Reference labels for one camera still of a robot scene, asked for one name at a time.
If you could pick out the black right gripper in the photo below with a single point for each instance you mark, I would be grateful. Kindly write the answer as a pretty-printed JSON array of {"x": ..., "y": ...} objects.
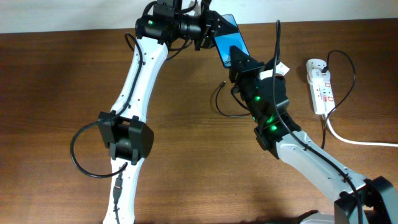
[{"x": 245, "y": 71}]

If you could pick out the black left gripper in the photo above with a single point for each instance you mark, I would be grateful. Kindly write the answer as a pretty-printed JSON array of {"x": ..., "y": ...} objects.
[{"x": 209, "y": 29}]

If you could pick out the white power strip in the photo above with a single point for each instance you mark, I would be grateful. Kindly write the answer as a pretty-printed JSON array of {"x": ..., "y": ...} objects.
[{"x": 322, "y": 95}]

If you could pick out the white USB charger plug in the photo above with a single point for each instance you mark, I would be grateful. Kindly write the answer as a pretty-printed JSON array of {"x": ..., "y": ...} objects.
[{"x": 315, "y": 75}]

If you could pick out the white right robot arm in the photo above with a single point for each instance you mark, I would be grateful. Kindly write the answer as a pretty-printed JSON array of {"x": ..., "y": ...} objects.
[{"x": 356, "y": 198}]

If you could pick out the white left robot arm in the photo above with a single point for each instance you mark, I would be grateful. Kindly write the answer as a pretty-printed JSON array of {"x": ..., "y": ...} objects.
[{"x": 124, "y": 129}]

